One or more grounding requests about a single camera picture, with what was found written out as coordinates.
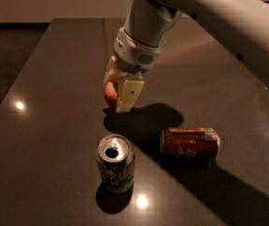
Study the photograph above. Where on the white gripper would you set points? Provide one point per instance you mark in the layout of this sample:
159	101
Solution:
134	56

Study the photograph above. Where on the red apple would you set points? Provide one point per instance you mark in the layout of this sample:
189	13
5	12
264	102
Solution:
110	92

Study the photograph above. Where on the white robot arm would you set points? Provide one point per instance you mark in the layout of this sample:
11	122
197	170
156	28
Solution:
241	26

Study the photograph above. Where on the open green 7up can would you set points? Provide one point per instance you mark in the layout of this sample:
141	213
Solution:
116	163

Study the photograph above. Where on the red soda can lying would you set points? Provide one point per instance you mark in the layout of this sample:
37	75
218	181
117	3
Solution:
190	142

